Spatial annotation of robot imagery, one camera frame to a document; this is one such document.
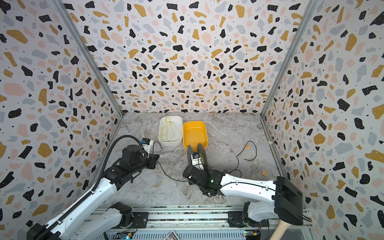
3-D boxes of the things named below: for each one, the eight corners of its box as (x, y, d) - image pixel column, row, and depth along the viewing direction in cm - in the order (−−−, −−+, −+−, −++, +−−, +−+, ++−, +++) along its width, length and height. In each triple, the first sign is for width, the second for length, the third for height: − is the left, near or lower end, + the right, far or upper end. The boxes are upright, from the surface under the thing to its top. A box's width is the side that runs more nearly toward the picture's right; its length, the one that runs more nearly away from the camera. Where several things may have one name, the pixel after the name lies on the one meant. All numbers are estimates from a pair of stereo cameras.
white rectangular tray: (156, 146, 104) (154, 141, 99) (162, 121, 120) (160, 115, 114) (182, 146, 104) (181, 141, 99) (184, 121, 120) (183, 115, 115)
